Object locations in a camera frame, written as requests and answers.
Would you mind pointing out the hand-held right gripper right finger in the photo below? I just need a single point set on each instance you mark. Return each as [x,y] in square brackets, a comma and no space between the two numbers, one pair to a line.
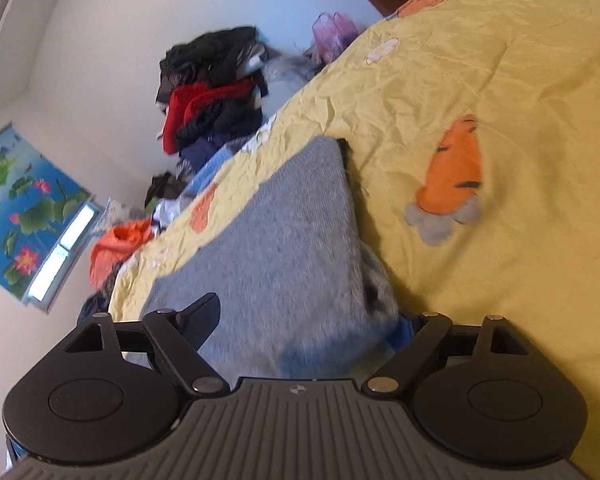
[430,337]

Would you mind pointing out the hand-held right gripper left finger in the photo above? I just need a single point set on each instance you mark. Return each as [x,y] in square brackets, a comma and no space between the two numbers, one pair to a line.
[205,317]

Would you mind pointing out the grey sweater with navy sleeves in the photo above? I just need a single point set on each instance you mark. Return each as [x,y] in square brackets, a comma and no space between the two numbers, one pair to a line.
[290,240]

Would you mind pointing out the dark patterned clothes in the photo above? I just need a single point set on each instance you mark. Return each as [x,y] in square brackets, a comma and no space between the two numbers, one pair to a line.
[97,302]

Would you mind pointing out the pile of mixed clothes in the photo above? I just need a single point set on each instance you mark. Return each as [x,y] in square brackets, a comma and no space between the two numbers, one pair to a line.
[210,100]

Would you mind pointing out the orange garment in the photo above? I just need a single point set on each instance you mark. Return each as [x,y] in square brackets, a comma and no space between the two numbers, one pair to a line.
[117,250]

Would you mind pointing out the silver white plastic bag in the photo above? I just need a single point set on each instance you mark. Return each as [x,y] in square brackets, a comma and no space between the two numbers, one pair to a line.
[170,212]

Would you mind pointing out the patterned pillow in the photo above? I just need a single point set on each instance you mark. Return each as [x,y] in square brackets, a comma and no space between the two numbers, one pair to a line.
[114,212]

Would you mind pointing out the folded blue blanket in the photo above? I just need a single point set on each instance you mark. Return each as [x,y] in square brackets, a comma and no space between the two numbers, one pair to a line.
[212,170]

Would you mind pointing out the lotus flower roller blind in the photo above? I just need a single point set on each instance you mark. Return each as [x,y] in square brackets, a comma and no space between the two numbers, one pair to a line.
[25,210]

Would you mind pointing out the yellow carrot print quilt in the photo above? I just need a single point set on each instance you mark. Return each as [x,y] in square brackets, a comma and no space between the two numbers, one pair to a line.
[505,110]

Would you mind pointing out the clear plastic bag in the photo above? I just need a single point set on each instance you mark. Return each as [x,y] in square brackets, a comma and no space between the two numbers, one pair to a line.
[287,70]

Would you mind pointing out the pink plastic bag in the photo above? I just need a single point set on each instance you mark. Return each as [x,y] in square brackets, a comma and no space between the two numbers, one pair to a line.
[332,35]

